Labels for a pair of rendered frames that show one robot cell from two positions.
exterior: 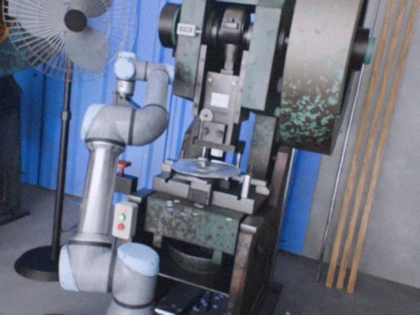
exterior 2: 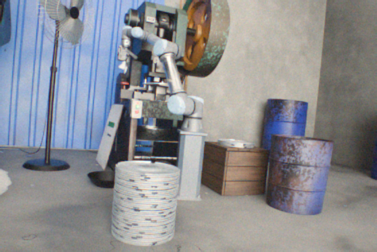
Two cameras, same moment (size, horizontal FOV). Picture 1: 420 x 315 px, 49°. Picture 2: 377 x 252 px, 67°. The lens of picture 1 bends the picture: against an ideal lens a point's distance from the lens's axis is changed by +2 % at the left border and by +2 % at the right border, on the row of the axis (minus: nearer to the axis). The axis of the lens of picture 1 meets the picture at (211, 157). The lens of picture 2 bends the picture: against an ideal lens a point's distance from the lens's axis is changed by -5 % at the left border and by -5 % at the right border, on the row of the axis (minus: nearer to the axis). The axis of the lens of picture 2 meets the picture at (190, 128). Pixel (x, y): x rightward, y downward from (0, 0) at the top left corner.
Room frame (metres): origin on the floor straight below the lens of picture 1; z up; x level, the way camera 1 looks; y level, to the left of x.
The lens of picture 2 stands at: (-0.31, 1.52, 0.57)
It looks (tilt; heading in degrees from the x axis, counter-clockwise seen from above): 3 degrees down; 318
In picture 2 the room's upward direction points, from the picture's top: 6 degrees clockwise
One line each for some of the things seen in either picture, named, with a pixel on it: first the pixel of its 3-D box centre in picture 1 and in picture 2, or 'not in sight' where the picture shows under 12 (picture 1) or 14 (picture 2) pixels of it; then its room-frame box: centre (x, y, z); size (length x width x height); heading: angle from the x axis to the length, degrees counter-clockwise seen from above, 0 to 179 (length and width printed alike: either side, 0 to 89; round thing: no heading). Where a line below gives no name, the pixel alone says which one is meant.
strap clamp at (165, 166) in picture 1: (180, 161); (136, 86); (1.98, 0.14, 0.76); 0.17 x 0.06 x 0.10; 73
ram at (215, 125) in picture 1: (222, 106); (159, 56); (1.89, -0.01, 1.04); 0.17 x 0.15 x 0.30; 163
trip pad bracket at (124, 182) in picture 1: (122, 195); (125, 100); (1.80, 0.34, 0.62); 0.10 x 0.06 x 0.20; 73
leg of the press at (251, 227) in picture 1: (269, 239); (174, 123); (1.99, -0.32, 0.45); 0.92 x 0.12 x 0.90; 163
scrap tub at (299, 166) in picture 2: not in sight; (297, 172); (0.67, -0.39, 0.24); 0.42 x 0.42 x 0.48
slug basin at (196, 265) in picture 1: (202, 252); (151, 132); (1.93, -0.03, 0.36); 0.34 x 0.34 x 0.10
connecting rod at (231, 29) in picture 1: (233, 49); (161, 32); (1.93, -0.03, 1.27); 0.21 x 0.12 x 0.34; 163
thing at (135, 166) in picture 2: not in sight; (147, 167); (0.80, 0.75, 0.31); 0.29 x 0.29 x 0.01
